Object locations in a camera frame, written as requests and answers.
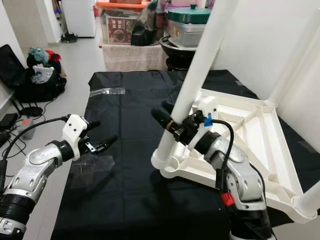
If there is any black plastic bag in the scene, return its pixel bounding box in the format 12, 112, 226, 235
130, 0, 163, 47

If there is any grey box device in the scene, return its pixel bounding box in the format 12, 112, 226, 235
20, 117, 36, 141

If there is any black tablecloth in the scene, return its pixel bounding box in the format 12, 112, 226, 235
51, 70, 320, 240

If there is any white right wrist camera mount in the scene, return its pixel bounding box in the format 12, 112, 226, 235
187, 96, 218, 148

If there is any black floor cable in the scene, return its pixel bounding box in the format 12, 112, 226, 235
0, 97, 51, 161

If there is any white cabinet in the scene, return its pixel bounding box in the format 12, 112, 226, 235
62, 0, 97, 38

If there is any black wok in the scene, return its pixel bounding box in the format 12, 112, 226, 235
159, 36, 198, 71

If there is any white plastic wrapper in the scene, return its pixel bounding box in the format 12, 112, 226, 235
31, 65, 55, 85

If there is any small black floor item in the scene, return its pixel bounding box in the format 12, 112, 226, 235
61, 32, 79, 43

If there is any clear tape cross patch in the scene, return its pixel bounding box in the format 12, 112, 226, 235
70, 156, 115, 176

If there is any white plastic table leg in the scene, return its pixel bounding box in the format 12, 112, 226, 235
151, 0, 241, 170
294, 192, 320, 217
267, 7, 320, 106

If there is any black power adapter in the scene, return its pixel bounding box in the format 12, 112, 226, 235
2, 113, 21, 130

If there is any red cloth item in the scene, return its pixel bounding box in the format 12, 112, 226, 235
45, 49, 62, 62

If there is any clear plastic storage container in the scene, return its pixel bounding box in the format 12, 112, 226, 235
167, 20, 206, 48

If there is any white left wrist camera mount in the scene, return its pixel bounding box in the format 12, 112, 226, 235
62, 114, 91, 161

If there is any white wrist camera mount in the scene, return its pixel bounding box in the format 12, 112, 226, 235
187, 96, 218, 148
62, 114, 91, 161

